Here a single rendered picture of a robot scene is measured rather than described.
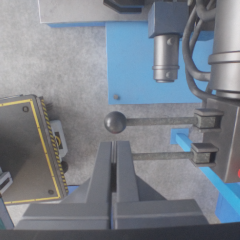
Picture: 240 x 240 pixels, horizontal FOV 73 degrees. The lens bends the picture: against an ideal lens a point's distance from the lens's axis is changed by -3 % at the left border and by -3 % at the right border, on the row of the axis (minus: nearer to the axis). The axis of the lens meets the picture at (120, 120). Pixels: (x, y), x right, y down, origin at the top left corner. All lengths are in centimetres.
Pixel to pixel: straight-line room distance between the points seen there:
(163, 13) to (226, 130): 53
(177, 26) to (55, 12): 73
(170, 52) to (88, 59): 67
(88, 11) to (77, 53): 28
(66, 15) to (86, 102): 56
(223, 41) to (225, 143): 15
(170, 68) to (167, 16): 19
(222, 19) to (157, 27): 41
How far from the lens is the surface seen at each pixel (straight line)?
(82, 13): 114
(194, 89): 46
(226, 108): 29
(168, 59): 72
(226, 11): 32
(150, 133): 133
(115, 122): 24
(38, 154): 112
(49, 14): 119
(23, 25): 141
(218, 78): 31
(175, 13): 74
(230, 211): 176
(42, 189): 125
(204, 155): 30
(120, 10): 81
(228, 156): 29
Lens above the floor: 122
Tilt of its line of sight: 74 degrees down
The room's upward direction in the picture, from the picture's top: 176 degrees clockwise
